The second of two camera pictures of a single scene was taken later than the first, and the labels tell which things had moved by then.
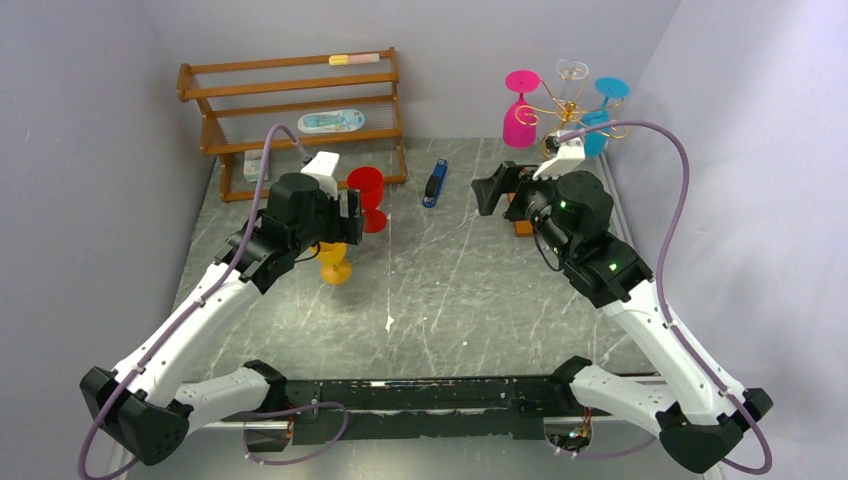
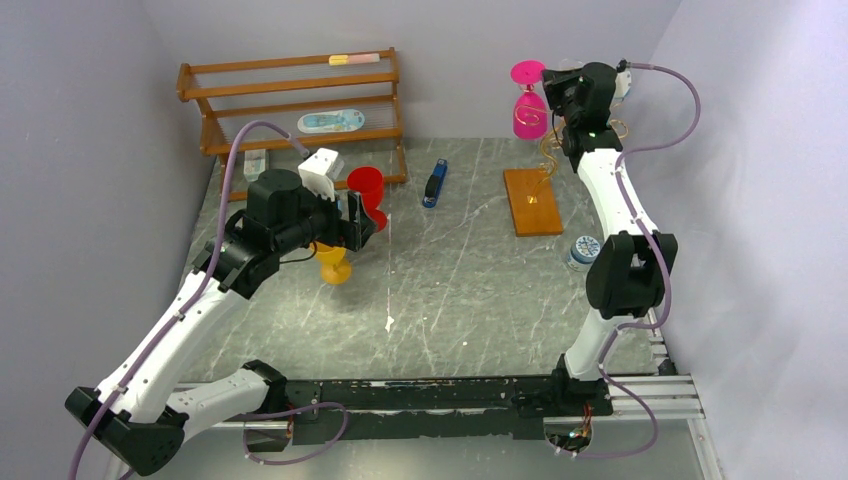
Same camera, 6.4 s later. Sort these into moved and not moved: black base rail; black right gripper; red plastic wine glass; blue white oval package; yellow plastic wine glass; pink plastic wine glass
Moved: pink plastic wine glass; black right gripper
Not moved: black base rail; yellow plastic wine glass; red plastic wine glass; blue white oval package
